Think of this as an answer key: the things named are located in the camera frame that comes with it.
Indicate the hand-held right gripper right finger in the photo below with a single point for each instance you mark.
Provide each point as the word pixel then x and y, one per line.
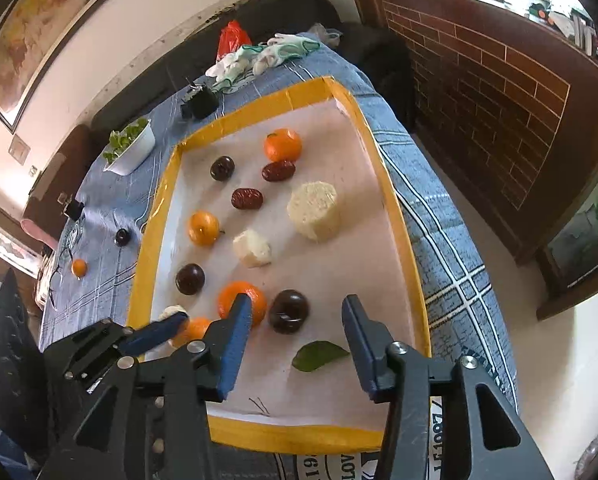
pixel 366 355

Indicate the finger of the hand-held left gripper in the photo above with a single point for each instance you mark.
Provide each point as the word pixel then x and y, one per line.
pixel 154 334

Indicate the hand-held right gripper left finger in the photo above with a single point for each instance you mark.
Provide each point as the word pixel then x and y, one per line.
pixel 234 355

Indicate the medium pale sugarcane chunk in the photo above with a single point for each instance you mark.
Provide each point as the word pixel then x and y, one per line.
pixel 171 311

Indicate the orange mandarin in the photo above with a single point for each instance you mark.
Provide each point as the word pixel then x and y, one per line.
pixel 203 227
pixel 282 145
pixel 199 329
pixel 79 267
pixel 259 302

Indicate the green leaf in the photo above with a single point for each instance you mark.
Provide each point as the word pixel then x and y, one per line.
pixel 319 355

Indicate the dark purple plum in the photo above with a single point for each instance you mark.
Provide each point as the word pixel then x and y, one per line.
pixel 288 311
pixel 189 278
pixel 122 236
pixel 222 167

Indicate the yellow cardboard tray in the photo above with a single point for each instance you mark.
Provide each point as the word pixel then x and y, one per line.
pixel 329 285

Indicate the large pale sugarcane chunk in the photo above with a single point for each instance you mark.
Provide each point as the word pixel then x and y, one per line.
pixel 314 210

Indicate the red jujube date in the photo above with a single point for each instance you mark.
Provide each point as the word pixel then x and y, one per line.
pixel 246 198
pixel 278 171

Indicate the thin-framed eyeglasses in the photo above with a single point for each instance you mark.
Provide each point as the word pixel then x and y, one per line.
pixel 54 280

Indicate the pink cushion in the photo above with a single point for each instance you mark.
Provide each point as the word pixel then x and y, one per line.
pixel 36 232

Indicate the black jar with cork figure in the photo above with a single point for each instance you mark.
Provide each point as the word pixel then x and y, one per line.
pixel 73 208

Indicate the blue plaid blanket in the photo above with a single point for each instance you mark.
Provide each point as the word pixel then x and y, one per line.
pixel 429 200

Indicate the white bowl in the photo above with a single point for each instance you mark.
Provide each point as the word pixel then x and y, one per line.
pixel 136 155

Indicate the brown chair back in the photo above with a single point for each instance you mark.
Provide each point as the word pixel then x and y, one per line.
pixel 54 175

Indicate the green lettuce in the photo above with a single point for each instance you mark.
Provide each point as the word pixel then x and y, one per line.
pixel 124 137

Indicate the small black charger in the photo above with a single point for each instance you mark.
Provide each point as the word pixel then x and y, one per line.
pixel 185 110

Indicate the black cup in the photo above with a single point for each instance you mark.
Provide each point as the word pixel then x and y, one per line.
pixel 203 102

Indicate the framed plant picture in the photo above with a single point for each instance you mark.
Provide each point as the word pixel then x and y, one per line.
pixel 579 245

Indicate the white work glove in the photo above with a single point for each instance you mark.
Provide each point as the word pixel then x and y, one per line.
pixel 231 67

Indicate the brown tiled window ledge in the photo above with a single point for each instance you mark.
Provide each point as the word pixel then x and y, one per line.
pixel 479 85

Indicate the red plastic bag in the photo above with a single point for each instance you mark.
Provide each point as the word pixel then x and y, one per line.
pixel 231 39

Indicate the white crumpled cloth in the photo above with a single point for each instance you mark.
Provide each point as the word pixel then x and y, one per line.
pixel 286 46

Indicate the clear plastic bag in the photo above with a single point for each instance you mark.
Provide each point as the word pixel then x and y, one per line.
pixel 326 34

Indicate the dark sofa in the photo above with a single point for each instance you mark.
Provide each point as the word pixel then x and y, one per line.
pixel 289 10

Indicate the assorted small windowsill items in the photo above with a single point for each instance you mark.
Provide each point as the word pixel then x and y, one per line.
pixel 544 7

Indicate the beige wall switch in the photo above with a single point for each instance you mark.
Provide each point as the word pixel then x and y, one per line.
pixel 19 149

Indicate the large framed wall painting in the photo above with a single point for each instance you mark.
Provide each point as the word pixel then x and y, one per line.
pixel 44 25

